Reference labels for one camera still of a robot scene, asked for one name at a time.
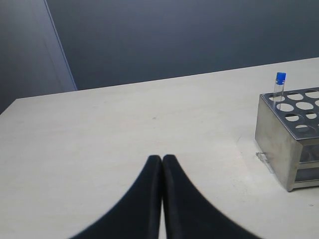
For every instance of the stainless steel test tube rack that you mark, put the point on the stainless steel test tube rack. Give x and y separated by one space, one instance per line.
287 132

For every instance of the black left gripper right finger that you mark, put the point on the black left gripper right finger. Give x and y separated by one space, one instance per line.
188 214

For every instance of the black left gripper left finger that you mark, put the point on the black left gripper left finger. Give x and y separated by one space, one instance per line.
137 214

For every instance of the blue-capped tube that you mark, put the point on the blue-capped tube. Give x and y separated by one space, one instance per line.
279 86

